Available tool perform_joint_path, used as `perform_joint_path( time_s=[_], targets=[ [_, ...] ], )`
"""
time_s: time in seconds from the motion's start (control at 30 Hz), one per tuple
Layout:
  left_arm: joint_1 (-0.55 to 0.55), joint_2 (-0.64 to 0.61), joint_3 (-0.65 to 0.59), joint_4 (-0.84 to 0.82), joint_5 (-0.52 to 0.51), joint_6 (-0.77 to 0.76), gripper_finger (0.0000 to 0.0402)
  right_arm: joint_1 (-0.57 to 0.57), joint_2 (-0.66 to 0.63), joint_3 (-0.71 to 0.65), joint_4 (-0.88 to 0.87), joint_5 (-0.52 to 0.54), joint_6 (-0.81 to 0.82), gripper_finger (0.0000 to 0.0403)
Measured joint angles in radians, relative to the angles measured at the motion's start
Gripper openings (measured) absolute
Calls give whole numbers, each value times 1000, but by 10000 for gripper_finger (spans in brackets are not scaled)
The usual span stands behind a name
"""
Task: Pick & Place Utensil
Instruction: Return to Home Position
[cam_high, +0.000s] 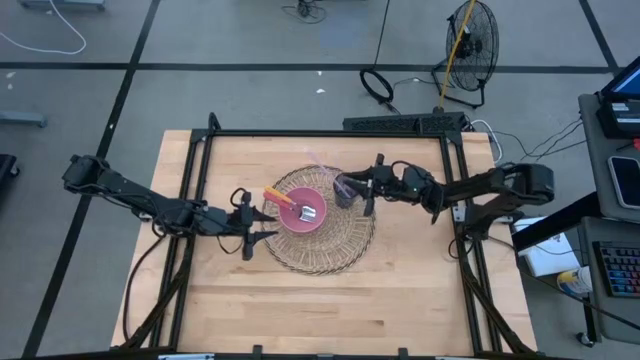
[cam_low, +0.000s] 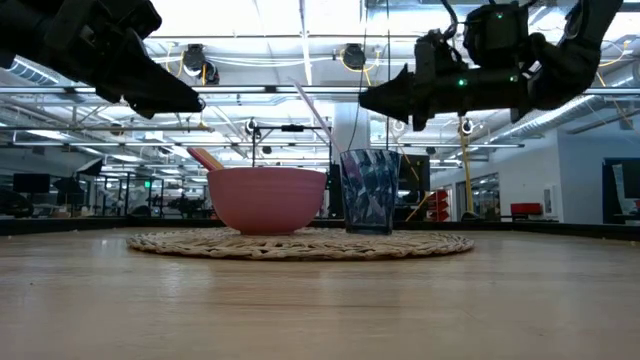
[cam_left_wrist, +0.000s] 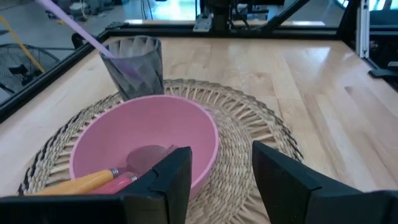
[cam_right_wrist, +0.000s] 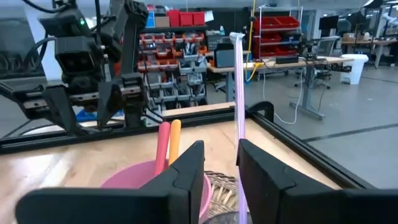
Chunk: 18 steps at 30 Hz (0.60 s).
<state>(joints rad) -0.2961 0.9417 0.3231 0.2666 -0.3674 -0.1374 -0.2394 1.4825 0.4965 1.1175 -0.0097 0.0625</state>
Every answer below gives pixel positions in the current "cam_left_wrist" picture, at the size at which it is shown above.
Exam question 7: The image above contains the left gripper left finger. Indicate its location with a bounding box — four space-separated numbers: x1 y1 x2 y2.
0 146 193 224

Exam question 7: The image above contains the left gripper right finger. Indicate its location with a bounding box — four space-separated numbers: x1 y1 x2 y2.
252 140 398 224

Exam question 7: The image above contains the fork with pink handle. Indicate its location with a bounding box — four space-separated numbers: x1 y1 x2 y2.
90 144 178 195

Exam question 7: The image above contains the pink plastic bowl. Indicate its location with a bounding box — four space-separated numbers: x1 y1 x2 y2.
68 95 220 200

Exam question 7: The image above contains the spoon with yellow handle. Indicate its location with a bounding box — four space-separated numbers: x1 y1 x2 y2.
36 144 170 196

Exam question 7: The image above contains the long pink straw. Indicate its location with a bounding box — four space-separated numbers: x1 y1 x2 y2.
35 0 144 82

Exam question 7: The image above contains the round woven straw placemat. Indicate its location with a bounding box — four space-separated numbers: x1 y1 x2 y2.
17 78 304 224

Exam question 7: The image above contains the grey faceted tumbler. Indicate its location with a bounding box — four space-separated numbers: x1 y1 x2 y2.
99 35 165 102

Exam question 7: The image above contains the silver mounting plate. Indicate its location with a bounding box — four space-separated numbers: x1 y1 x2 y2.
192 14 214 32

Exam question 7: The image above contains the black table frame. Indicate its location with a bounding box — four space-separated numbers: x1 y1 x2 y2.
0 21 398 124

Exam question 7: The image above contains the aluminium frame post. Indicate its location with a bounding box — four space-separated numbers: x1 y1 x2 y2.
356 0 371 59

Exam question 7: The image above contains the yellow hanging strap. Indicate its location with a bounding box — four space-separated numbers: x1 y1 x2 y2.
0 15 46 74

